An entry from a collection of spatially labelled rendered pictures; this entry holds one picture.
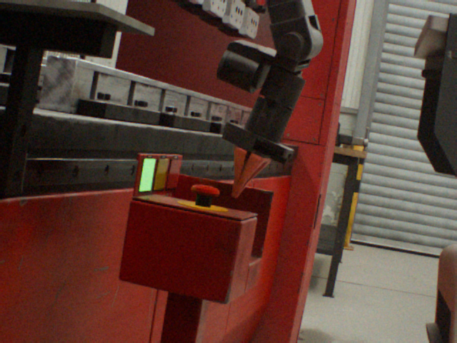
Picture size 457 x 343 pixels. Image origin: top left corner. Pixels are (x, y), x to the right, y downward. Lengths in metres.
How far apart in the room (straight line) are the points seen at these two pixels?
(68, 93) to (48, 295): 0.39
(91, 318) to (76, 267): 0.14
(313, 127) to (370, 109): 5.23
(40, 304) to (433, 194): 7.31
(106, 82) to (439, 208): 6.94
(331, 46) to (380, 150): 5.26
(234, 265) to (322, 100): 1.97
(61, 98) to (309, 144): 1.73
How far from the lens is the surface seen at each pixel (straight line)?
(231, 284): 1.15
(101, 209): 1.34
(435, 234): 8.38
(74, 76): 1.45
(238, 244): 1.15
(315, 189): 3.07
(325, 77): 3.08
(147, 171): 1.20
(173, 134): 1.62
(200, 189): 1.18
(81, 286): 1.33
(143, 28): 1.01
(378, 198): 8.32
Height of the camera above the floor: 0.89
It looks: 3 degrees down
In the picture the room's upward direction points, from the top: 10 degrees clockwise
